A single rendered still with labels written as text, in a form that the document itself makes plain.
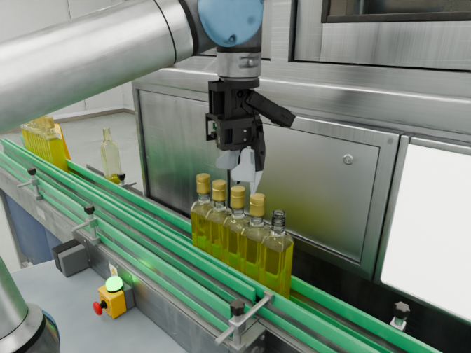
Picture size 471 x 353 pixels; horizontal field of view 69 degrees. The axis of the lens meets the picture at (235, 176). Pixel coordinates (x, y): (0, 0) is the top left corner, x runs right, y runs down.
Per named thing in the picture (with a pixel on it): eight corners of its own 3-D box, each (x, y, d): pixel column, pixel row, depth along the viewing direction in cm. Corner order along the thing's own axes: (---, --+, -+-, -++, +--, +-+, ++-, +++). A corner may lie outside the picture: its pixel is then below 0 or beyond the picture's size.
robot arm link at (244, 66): (247, 50, 62) (272, 52, 55) (247, 76, 64) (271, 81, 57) (209, 51, 59) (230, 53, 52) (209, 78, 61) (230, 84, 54)
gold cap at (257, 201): (268, 213, 77) (268, 195, 76) (258, 218, 75) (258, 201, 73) (256, 208, 79) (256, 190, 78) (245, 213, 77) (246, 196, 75)
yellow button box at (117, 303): (135, 307, 101) (132, 287, 98) (111, 321, 95) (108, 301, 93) (122, 295, 105) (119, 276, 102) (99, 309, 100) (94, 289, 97)
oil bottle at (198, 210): (221, 266, 97) (219, 199, 89) (206, 276, 93) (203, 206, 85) (207, 258, 101) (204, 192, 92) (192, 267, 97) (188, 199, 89)
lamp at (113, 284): (125, 287, 98) (125, 279, 96) (111, 295, 94) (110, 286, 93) (117, 280, 100) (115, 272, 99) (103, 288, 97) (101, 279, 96)
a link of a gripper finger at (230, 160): (210, 180, 70) (214, 140, 65) (236, 174, 73) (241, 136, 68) (217, 188, 68) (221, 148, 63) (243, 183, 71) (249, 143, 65)
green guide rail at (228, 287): (255, 316, 80) (256, 288, 77) (252, 318, 79) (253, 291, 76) (5, 153, 188) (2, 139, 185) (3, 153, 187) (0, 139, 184)
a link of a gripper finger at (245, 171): (229, 199, 64) (223, 150, 62) (256, 192, 66) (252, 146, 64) (237, 202, 61) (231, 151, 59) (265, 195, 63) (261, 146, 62)
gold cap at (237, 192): (248, 204, 81) (248, 188, 79) (238, 210, 78) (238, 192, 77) (237, 200, 83) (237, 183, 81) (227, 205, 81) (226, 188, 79)
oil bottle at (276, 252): (289, 307, 83) (296, 231, 75) (276, 320, 79) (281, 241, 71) (270, 296, 87) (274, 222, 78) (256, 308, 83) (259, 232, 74)
